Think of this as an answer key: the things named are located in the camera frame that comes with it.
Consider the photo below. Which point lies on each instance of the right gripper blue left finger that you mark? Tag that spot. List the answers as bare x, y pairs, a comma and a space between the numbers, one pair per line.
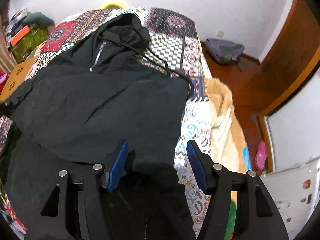
73, 206

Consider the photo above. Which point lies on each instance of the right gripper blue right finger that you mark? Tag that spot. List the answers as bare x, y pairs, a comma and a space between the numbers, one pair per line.
257, 216

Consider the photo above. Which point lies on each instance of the black zip hoodie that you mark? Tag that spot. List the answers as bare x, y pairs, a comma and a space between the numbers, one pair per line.
78, 108

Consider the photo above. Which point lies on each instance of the pink clog shoe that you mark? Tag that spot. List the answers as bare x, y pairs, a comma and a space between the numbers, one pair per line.
261, 156

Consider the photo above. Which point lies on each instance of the tan fleece blanket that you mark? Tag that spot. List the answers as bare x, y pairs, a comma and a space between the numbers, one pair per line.
226, 136

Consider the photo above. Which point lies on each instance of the brown wooden board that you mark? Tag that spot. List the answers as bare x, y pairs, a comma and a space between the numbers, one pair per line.
17, 77

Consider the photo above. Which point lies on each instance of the grey backpack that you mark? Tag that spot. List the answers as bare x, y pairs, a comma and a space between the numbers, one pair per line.
224, 51

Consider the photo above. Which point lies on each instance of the green camouflage bag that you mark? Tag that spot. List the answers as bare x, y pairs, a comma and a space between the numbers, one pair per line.
28, 43

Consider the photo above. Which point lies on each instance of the brown wooden door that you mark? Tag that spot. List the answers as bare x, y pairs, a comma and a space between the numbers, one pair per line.
292, 51

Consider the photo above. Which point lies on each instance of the orange box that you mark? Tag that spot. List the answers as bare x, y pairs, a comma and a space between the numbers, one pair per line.
20, 35

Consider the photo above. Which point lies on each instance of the patchwork patterned bedspread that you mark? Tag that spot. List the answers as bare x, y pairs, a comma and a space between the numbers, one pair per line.
173, 38

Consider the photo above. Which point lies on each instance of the dark green cushion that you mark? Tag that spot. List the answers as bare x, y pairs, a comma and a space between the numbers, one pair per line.
38, 18

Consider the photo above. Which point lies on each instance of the yellow hoop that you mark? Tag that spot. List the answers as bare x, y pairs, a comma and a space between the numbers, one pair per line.
113, 5

